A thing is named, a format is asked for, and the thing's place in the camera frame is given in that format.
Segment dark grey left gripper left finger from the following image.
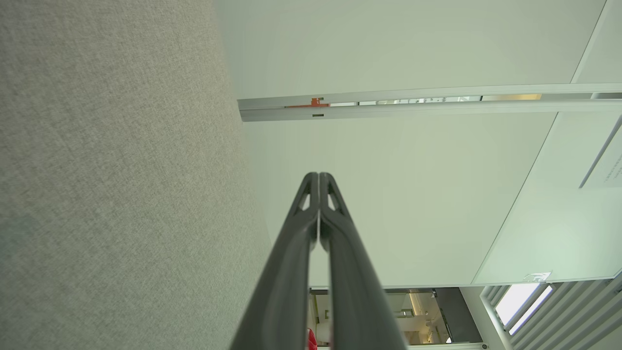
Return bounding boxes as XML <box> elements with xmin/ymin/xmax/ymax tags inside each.
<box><xmin>231</xmin><ymin>172</ymin><xmax>320</xmax><ymax>350</ymax></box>

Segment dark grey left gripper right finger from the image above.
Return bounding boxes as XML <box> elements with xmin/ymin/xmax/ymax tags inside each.
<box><xmin>319</xmin><ymin>173</ymin><xmax>408</xmax><ymax>350</ymax></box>

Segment grey window louvres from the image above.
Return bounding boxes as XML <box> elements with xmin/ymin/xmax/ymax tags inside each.
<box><xmin>480</xmin><ymin>272</ymin><xmax>622</xmax><ymax>350</ymax></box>

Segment orange bracket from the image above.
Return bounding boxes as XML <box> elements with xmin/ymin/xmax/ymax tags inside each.
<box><xmin>286</xmin><ymin>97</ymin><xmax>330</xmax><ymax>109</ymax></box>

